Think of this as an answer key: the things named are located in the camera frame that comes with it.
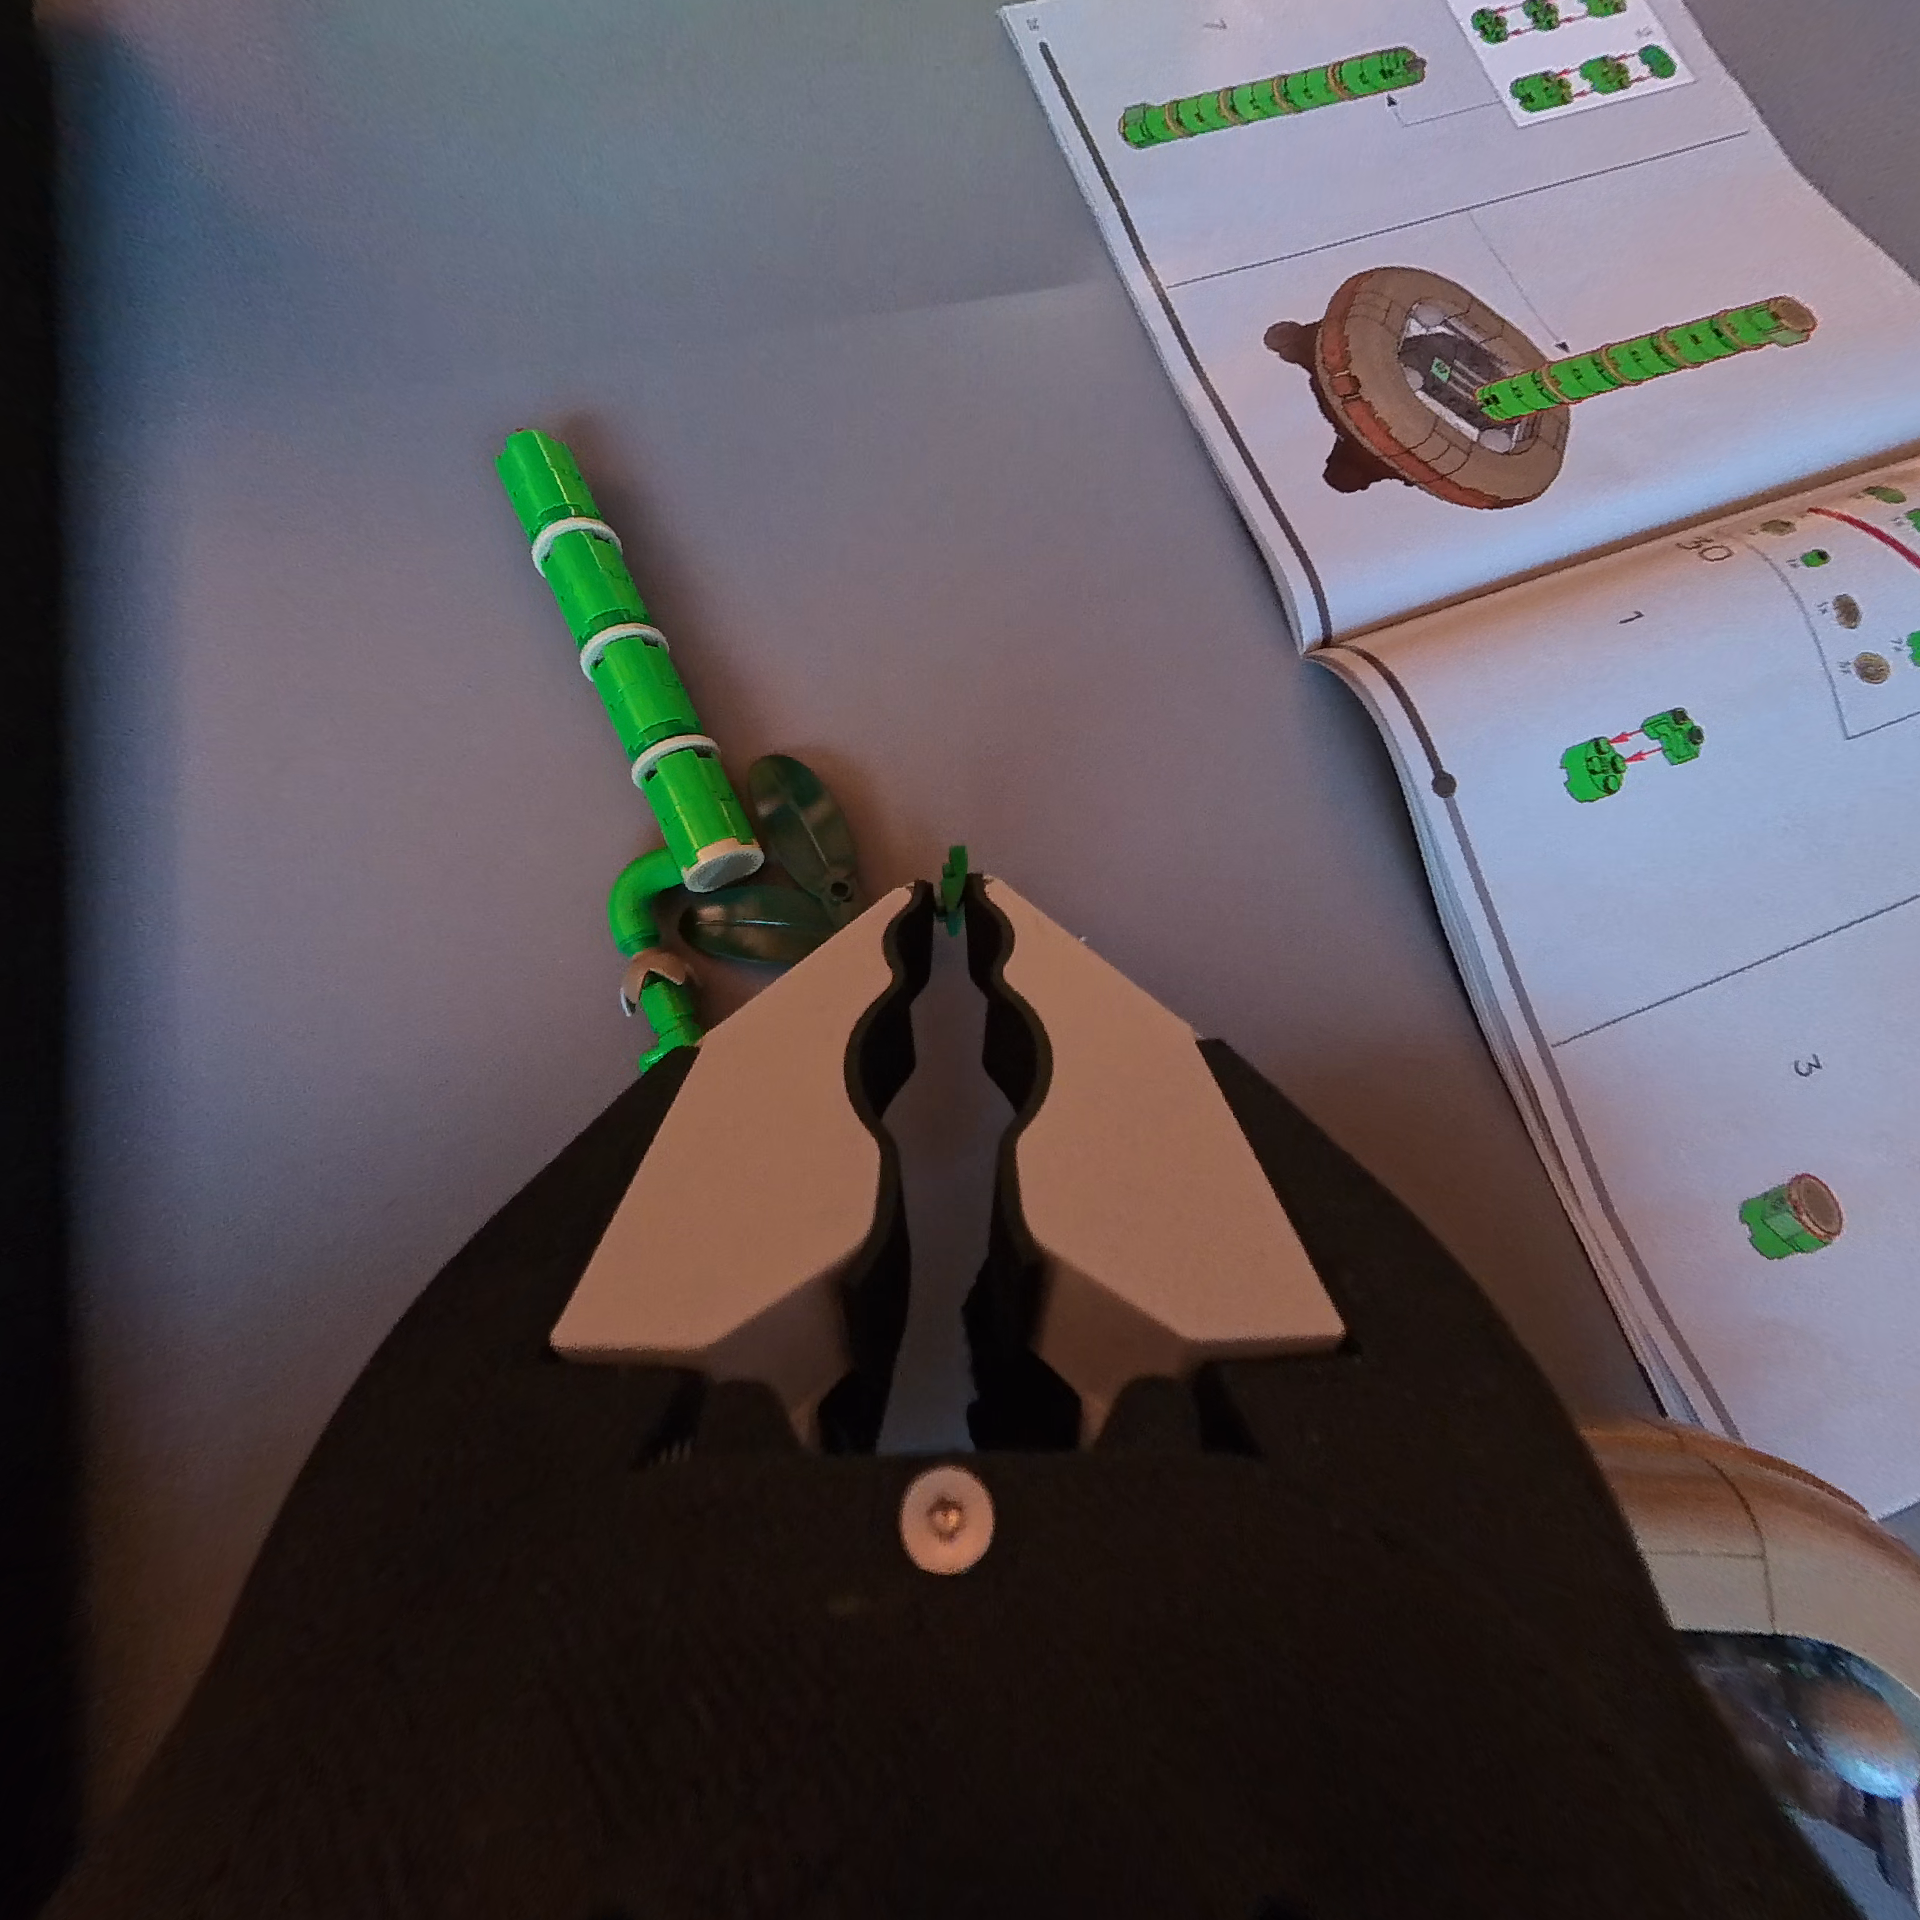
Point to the dark green leaf piece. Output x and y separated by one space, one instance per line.
750 922
803 833

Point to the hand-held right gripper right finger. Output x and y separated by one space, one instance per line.
1155 1201

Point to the open instruction booklet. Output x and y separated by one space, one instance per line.
1576 900

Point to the green bamboo stalk model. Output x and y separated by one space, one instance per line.
599 600

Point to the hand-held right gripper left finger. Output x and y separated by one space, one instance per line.
721 1201

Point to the tan round pot base model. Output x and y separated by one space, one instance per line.
1723 1500

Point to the grey desk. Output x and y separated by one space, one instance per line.
451 224

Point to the small bright green clip piece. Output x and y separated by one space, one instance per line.
953 885

